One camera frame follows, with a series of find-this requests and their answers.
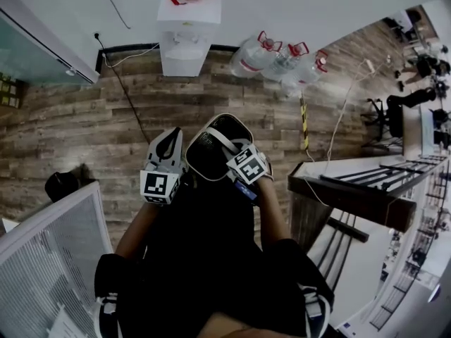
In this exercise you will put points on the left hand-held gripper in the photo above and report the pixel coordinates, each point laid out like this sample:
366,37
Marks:
155,185

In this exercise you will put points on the person's left forearm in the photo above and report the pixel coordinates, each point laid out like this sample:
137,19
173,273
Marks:
135,231

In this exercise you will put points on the white partition with blinds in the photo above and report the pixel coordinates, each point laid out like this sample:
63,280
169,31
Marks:
53,252

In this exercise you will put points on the white power strip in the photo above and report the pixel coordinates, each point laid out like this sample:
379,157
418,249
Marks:
369,64

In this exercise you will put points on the person's left black-white shoe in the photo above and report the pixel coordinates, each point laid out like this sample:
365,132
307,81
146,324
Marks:
105,315

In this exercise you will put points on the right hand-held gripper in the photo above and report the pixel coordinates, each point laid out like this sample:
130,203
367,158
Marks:
251,170

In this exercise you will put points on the white water dispenser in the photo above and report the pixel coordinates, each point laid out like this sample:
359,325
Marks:
183,55

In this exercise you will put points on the glass door with white frame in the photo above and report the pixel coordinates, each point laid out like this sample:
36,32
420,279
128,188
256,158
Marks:
31,53

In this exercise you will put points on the large clear water bottle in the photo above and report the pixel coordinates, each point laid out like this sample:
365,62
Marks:
285,65
306,77
252,60

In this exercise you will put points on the person's black clothing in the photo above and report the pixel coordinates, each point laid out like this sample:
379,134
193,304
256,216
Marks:
211,259

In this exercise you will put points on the black metal railing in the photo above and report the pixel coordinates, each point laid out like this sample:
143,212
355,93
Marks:
394,173

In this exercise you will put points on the person's right forearm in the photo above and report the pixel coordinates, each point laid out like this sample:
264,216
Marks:
273,217

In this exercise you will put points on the black office chair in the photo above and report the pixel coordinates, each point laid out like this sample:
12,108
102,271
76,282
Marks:
393,118

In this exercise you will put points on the person's black-white shoe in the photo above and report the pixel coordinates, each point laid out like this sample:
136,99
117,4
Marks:
105,315
317,312

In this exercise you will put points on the dark wooden handrail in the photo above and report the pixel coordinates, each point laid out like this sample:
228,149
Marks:
352,197

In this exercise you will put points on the yellow-black striped strip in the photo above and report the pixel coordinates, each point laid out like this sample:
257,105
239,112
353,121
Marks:
304,125

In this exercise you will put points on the black container with white rim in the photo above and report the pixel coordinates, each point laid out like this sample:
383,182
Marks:
211,157

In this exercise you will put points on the person's right black-white shoe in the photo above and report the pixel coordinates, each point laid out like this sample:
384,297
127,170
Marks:
317,312

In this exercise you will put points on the light wooden desk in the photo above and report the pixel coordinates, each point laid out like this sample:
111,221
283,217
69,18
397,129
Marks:
411,132

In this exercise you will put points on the black bag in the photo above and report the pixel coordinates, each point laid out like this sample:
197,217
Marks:
61,187

